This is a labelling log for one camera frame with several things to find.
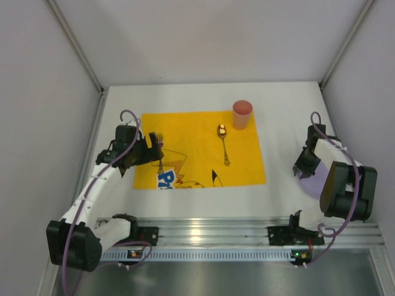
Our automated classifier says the purple metal fork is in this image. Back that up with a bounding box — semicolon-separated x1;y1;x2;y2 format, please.
156;133;164;175

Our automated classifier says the yellow printed cloth placemat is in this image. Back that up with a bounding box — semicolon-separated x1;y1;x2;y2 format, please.
133;111;266;189

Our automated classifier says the gold metal spoon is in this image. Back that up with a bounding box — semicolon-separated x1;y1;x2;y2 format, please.
217;124;230;167

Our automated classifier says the pink plastic cup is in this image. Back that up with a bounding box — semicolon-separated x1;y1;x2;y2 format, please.
232;100;253;130

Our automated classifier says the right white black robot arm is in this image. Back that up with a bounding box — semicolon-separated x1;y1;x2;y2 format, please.
293;123;378;238

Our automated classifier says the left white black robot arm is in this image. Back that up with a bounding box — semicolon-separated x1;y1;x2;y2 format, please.
46;124;163;272

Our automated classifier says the lilac plastic plate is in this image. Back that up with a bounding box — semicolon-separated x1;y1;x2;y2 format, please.
297;162;329;200

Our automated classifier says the aluminium frame post left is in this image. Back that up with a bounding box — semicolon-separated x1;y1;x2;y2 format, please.
46;0;106;93

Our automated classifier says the aluminium frame post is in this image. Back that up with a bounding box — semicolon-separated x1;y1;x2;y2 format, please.
318;0;378;91
46;0;106;93

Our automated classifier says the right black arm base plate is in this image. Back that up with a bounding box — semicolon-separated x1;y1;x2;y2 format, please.
267;226;325;246

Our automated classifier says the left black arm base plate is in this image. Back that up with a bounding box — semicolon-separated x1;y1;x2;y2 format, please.
132;226;159;246

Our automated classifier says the aluminium frame post right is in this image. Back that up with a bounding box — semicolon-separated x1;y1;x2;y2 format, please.
318;0;378;91

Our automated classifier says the aluminium mounting rail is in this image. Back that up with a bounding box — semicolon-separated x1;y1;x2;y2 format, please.
49;217;385;247

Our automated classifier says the slotted grey cable duct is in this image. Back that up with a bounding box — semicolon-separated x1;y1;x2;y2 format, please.
61;249;312;262

